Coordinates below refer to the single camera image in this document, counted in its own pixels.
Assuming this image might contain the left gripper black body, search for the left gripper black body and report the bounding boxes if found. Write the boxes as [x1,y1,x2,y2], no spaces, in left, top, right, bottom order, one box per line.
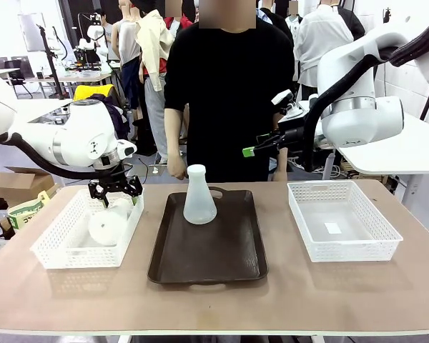
[92,165,134,189]

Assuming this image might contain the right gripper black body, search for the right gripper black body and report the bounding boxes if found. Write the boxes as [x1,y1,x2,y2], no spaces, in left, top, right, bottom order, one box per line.
[277,124,309,151]

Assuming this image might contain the translucent plastic conical flask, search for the translucent plastic conical flask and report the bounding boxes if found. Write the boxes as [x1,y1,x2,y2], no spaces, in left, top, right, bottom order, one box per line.
[182,164,218,226]
[87,197,132,247]

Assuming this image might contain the person's right forearm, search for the person's right forearm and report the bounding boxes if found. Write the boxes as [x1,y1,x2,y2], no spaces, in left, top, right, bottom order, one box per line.
[164,106,185,161]

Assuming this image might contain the person's left forearm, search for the person's left forearm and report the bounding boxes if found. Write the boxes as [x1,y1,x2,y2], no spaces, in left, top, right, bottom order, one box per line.
[277,148,289,175]

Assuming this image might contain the person's right hand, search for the person's right hand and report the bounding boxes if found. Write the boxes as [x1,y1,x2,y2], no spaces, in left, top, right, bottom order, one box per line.
[167,155,189,180]

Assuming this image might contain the grey floor outlet plate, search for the grey floor outlet plate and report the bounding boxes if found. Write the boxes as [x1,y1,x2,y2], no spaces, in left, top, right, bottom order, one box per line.
[139,163,165,179]

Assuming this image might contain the person in black sweater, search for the person in black sweater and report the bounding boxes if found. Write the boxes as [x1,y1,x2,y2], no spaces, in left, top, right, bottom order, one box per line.
[163,0,296,183]

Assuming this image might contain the dark purple garment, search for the dark purple garment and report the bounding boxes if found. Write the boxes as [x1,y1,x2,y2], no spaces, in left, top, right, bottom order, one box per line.
[87,93,130,141]

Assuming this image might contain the mannequin with white shirt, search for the mannequin with white shirt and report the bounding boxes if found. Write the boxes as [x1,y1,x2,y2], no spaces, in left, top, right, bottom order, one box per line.
[293,3,355,89]

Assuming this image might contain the white perforated plastic basket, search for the white perforated plastic basket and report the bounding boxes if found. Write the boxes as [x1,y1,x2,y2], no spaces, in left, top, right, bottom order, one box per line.
[30,186,145,270]
[287,180,404,264]

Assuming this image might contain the mannequin with black coat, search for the mannequin with black coat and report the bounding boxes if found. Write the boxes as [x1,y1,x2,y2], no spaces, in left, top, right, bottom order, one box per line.
[255,6,296,47]

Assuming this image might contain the green and white paper bag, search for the green and white paper bag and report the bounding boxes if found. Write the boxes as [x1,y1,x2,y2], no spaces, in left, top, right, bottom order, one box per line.
[6,191,51,232]

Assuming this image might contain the brown cardboard box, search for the brown cardboard box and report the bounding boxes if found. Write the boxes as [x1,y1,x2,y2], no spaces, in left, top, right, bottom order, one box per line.
[0,166,56,209]

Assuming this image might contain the yellow garment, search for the yellow garment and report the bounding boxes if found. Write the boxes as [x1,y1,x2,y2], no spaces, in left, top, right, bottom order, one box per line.
[73,84,114,103]

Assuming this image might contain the dark brown serving tray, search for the dark brown serving tray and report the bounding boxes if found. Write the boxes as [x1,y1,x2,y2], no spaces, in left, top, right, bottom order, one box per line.
[147,186,270,286]

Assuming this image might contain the white side table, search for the white side table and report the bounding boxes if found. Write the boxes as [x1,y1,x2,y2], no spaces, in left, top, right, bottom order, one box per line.
[14,98,74,124]
[337,114,429,176]

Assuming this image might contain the black jacket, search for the black jacket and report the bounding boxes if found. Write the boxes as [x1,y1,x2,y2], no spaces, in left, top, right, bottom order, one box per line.
[337,5,366,41]

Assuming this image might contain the black and orange tape roll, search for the black and orange tape roll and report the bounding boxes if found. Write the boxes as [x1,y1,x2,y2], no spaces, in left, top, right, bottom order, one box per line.
[0,216,17,241]

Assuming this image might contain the background work table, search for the background work table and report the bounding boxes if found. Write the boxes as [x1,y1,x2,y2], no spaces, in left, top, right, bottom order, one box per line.
[39,69,112,86]

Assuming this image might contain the thin black tripod pole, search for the thin black tripod pole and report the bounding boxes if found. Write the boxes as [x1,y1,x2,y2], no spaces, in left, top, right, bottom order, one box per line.
[382,9,393,36]

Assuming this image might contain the black tripod stand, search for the black tripod stand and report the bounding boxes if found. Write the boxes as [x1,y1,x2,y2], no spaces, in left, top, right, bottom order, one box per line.
[37,24,69,101]

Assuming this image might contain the mannequin with red garment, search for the mannequin with red garment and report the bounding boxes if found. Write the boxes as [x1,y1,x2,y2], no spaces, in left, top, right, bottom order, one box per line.
[163,14,194,40]

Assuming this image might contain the mannequin with white tank top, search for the mannequin with white tank top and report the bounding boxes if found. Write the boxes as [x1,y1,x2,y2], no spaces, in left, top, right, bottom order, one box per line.
[110,0,144,119]

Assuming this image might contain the man in grey t-shirt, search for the man in grey t-shirt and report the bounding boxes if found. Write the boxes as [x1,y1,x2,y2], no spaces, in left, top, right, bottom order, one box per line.
[94,9,121,61]

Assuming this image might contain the black office chair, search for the black office chair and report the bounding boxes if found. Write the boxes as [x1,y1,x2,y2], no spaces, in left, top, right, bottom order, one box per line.
[0,56,35,100]

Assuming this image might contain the mannequin with cream shirt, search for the mannequin with cream shirt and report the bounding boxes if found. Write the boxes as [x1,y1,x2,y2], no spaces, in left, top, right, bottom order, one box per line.
[134,0,174,165]

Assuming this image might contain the white board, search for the white board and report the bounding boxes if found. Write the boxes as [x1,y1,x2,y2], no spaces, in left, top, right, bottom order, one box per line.
[17,12,47,53]

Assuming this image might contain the left arm black cable sleeve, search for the left arm black cable sleeve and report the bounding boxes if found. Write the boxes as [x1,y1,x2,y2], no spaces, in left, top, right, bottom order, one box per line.
[0,131,101,179]

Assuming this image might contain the arm black cable sleeve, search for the arm black cable sleeve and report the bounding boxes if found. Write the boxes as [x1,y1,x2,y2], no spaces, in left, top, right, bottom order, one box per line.
[0,131,101,179]
[302,14,429,173]

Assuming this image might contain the right arm black cable sleeve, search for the right arm black cable sleeve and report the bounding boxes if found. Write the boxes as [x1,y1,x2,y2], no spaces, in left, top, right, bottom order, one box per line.
[302,14,429,173]

